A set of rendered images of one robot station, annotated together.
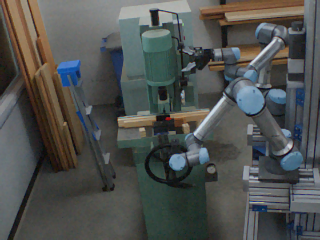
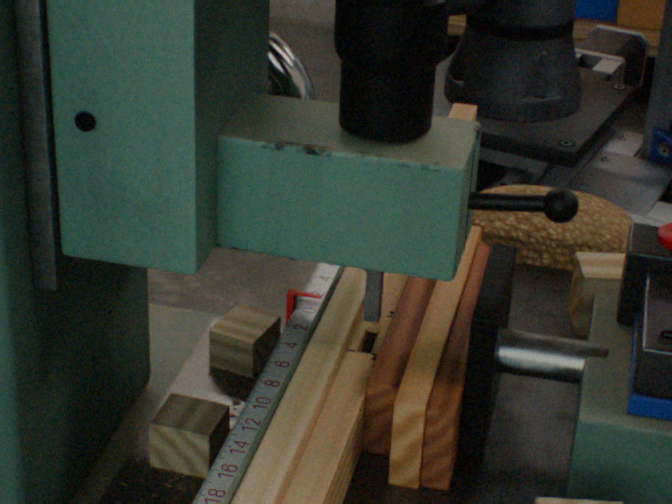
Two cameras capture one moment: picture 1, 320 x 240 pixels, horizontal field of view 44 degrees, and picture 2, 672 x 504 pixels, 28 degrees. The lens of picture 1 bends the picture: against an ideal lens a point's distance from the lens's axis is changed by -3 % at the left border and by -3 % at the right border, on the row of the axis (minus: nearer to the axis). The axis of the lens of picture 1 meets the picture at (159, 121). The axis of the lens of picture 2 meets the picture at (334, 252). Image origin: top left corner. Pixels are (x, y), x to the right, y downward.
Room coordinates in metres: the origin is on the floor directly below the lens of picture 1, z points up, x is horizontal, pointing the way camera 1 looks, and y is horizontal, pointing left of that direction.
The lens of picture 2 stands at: (2.25, 0.63, 1.35)
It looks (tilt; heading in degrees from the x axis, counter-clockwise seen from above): 28 degrees down; 279
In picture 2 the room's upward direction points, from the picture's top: 3 degrees clockwise
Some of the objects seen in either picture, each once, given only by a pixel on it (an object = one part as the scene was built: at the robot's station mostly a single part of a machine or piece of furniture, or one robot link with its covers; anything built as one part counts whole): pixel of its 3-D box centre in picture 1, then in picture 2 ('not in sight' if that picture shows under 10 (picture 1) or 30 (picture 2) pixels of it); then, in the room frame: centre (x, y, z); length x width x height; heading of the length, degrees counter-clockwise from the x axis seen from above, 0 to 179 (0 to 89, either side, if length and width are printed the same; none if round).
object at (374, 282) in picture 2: not in sight; (374, 281); (2.33, -0.04, 0.97); 0.01 x 0.01 x 0.05; 87
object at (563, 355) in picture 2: (163, 123); (539, 356); (2.23, -0.02, 0.95); 0.09 x 0.07 x 0.09; 87
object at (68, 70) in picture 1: (88, 128); not in sight; (3.00, 0.60, 0.58); 0.27 x 0.25 x 1.16; 88
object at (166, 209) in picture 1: (172, 179); not in sight; (2.45, -0.04, 0.36); 0.58 x 0.45 x 0.71; 177
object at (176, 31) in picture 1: (178, 32); not in sight; (2.65, -0.19, 1.40); 0.10 x 0.06 x 0.16; 177
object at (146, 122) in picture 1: (174, 119); (387, 315); (2.33, -0.09, 0.92); 0.65 x 0.02 x 0.04; 87
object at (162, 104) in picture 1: (164, 104); (346, 194); (2.35, -0.04, 1.03); 0.14 x 0.07 x 0.09; 177
